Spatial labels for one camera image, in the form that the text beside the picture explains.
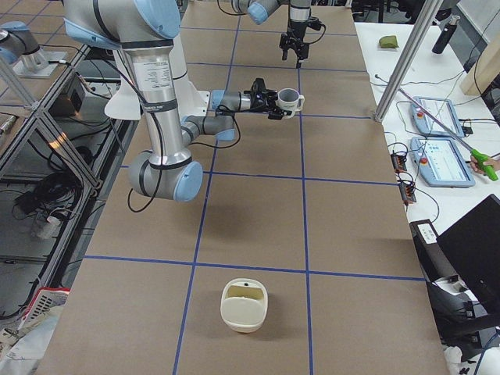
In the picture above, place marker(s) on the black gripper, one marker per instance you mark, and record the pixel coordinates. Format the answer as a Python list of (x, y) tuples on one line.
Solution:
[(259, 103), (295, 28)]

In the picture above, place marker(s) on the white plastic mug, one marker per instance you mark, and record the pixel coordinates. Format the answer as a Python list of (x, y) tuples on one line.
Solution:
[(290, 102)]

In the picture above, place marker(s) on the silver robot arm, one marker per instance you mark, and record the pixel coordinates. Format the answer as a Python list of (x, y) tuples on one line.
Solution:
[(144, 31), (299, 20)]

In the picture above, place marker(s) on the person hand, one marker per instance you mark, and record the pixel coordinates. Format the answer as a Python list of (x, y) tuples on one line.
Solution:
[(475, 164)]

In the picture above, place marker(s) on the green cloth pad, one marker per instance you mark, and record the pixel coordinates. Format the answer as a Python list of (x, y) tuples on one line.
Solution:
[(388, 42)]

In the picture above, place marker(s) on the upper orange connector block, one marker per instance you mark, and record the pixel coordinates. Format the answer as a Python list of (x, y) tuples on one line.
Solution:
[(398, 162)]

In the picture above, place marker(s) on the orange connector block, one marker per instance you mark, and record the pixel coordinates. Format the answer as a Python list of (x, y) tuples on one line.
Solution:
[(398, 162), (407, 191)]

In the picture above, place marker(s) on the black water bottle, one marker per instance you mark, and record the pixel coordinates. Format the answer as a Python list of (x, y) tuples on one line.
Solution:
[(446, 35)]

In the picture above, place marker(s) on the lower orange connector block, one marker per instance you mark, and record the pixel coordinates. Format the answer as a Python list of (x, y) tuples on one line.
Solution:
[(407, 191)]

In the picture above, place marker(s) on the upper teach pendant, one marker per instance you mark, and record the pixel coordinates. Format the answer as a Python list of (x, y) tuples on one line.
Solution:
[(442, 109)]

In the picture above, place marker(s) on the teach pendant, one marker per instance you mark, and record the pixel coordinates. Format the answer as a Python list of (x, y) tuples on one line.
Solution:
[(442, 109), (439, 163)]

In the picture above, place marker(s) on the lower teach pendant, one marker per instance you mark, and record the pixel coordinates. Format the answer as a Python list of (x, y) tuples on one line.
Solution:
[(439, 163)]

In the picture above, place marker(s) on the cream plastic basket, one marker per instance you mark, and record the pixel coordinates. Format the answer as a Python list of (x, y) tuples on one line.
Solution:
[(244, 305)]

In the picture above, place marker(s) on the black power adapter box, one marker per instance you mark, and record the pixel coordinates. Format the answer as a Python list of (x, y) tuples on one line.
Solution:
[(69, 100)]

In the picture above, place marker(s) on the black laptop monitor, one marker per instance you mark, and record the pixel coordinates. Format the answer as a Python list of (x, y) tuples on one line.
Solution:
[(471, 245)]

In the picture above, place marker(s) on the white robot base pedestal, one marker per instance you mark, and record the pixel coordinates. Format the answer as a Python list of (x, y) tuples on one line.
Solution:
[(125, 104)]

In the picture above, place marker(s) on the aluminium frame post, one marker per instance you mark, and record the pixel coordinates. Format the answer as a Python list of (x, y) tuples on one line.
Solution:
[(418, 33)]

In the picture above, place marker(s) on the green handled reacher stick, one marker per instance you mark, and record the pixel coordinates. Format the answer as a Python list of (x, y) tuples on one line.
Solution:
[(481, 158)]

